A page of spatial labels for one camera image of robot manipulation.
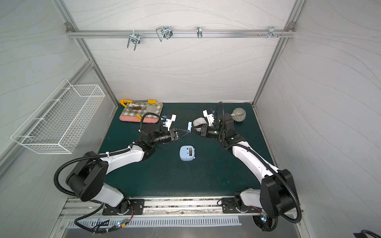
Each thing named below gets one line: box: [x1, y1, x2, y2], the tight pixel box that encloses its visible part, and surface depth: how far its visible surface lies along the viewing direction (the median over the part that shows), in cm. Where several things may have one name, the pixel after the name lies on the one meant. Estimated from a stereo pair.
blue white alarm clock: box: [179, 145, 196, 162], surface depth 92 cm
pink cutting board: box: [119, 102, 163, 123], surface depth 113 cm
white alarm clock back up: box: [192, 117, 208, 132], surface depth 106 cm
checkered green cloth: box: [121, 102, 163, 119], surface depth 117 cm
